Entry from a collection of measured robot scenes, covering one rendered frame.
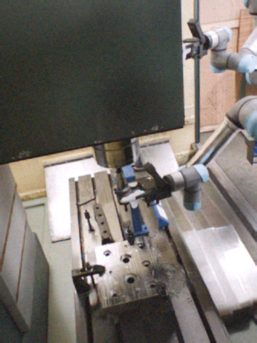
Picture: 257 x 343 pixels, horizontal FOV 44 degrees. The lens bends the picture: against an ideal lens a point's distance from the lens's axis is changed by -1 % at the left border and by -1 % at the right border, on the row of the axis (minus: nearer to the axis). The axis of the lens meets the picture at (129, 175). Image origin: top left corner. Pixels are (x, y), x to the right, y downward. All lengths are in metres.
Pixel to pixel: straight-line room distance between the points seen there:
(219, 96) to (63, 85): 3.38
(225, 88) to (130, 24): 3.33
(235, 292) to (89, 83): 1.10
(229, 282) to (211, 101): 2.87
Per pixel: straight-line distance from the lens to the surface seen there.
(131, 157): 1.03
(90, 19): 0.82
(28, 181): 2.34
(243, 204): 1.84
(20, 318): 1.27
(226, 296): 1.53
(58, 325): 1.65
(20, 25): 0.83
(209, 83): 4.02
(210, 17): 3.84
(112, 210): 1.67
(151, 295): 1.19
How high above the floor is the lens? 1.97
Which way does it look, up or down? 34 degrees down
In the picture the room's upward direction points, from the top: 9 degrees counter-clockwise
